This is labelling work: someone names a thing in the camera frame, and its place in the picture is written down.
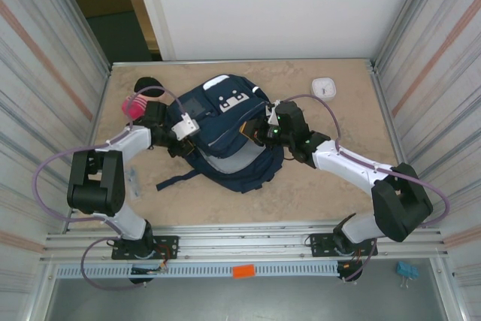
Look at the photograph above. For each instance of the navy blue backpack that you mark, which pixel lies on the navy blue backpack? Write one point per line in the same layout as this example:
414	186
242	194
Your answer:
225	170

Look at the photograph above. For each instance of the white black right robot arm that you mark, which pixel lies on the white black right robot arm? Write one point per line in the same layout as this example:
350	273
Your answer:
349	163

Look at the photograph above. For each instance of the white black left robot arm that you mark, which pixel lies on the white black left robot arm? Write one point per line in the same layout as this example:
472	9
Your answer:
97	185

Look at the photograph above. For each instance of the pink plush doll black hair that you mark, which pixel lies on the pink plush doll black hair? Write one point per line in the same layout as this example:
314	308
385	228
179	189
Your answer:
148	86

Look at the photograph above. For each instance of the white square clock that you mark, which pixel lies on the white square clock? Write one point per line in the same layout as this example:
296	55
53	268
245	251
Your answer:
324	87

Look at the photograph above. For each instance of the corrugated metal side panel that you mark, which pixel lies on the corrugated metal side panel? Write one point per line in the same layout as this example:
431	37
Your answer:
443	110
37	110

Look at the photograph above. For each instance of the orange tape tag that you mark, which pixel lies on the orange tape tag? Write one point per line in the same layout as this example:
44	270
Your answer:
243	271

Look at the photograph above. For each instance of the blue binder clip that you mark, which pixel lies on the blue binder clip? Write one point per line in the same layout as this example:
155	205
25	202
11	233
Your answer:
406	269

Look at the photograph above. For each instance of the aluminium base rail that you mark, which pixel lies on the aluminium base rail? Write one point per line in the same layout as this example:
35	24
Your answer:
244	242

